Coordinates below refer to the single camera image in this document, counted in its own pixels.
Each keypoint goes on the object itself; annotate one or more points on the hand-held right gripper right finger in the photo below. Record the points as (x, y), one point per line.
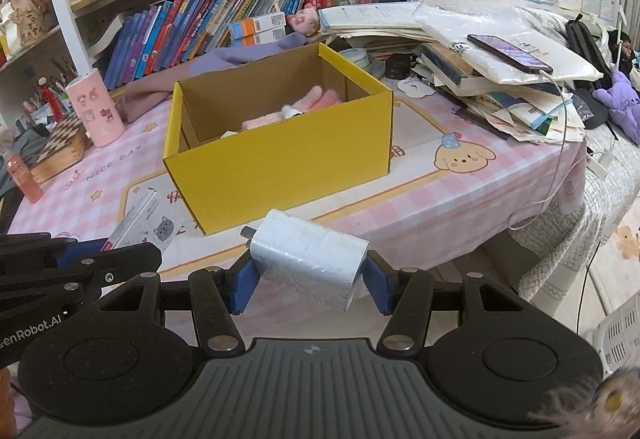
(377, 284)

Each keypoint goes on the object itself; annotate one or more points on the grey fur trim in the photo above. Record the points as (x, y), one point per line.
(590, 404)

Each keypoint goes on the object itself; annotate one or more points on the bear print floor mat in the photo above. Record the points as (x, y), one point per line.
(620, 244)

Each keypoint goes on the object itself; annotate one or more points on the white bookshelf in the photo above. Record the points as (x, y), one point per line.
(76, 49)

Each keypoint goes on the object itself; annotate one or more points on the clear tape roll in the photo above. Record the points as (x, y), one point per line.
(356, 58)

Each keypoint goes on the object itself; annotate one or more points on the white power adapter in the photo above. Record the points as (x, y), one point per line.
(310, 264)

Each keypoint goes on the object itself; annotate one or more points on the beige printed tote bag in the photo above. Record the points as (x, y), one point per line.
(25, 21)

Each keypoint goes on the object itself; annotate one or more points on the orange blue white box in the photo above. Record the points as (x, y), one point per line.
(260, 39)
(257, 24)

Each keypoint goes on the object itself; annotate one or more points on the stack of papers and books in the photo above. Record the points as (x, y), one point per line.
(500, 99)

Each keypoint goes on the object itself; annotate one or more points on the pen holder with pens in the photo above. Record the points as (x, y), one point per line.
(47, 94)

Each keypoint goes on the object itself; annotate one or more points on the mauve and lilac cloth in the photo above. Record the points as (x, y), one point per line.
(160, 89)

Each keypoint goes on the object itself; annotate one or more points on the pink cylinder container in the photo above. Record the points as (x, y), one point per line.
(95, 111)

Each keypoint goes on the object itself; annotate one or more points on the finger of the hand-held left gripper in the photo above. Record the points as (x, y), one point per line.
(75, 253)
(125, 264)

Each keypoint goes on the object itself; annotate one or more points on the white perforated basket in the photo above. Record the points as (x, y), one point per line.
(620, 339)

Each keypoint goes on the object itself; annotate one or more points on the white cloud-shaped tag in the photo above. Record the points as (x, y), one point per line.
(415, 88)

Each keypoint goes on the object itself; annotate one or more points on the pink pig plush toy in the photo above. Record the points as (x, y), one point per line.
(302, 21)

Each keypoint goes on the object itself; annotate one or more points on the dark smartphone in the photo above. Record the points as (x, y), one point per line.
(510, 51)

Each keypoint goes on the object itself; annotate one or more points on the wooden chessboard box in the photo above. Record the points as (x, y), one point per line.
(60, 149)

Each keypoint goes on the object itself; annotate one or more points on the pink spray bottle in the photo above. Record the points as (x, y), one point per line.
(25, 179)

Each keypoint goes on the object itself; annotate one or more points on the row of books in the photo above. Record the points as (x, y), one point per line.
(190, 29)

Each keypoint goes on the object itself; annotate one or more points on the small white red carton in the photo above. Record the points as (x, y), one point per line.
(145, 221)

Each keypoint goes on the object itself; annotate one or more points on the black backpack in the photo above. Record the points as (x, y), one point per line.
(587, 51)

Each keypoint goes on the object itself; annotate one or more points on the pink plush glove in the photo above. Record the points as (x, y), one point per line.
(315, 101)

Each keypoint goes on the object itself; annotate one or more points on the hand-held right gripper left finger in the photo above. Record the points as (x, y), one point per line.
(242, 286)

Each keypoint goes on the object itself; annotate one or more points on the white plug adapter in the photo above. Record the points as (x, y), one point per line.
(600, 163)

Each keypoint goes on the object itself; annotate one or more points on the yellow cardboard box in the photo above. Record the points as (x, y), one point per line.
(280, 174)

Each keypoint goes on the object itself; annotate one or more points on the purple puffy jacket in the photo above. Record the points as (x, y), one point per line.
(620, 106)

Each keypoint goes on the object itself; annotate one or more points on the grey patterned bed quilt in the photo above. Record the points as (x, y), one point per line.
(560, 244)

